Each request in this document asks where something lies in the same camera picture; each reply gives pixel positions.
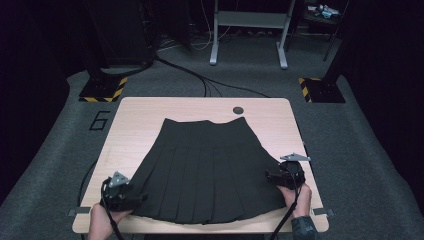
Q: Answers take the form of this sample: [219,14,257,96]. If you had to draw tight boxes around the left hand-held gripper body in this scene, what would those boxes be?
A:
[100,170,135,212]

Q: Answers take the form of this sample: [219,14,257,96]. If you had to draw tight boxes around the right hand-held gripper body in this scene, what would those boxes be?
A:
[273,152,312,190]

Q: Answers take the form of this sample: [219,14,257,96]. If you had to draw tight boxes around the black pleated skirt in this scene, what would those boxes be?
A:
[131,116,288,225]

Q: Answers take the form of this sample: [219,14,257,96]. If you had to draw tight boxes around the person's right hand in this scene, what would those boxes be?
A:
[277,182,313,219]

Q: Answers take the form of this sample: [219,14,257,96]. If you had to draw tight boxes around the person's left hand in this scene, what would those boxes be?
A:
[87,203,133,240]

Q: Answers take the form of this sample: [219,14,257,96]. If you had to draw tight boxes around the black stand base, hazard tape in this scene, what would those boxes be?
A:
[298,77,347,104]
[78,75,129,103]

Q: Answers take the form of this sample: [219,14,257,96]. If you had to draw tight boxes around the dark shelf with clutter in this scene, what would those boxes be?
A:
[298,0,349,63]

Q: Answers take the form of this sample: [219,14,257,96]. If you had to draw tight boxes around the black cabinet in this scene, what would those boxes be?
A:
[83,0,158,69]

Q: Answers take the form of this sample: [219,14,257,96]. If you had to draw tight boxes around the left hand-held gripper cable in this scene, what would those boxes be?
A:
[100,178,126,240]

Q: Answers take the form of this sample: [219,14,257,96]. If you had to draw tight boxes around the thin black cable beside table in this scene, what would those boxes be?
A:
[77,160,98,208]

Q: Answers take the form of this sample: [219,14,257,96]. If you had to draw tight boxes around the grey table edge bracket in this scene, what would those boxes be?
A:
[312,207,335,217]
[67,206,92,217]

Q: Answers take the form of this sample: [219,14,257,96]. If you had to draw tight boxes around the black floor cable bundle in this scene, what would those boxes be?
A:
[154,54,269,99]

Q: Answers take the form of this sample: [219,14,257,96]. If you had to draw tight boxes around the grey metal desk frame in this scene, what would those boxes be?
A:
[209,0,297,70]

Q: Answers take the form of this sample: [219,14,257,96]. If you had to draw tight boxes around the white cables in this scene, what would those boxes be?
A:
[191,0,233,52]

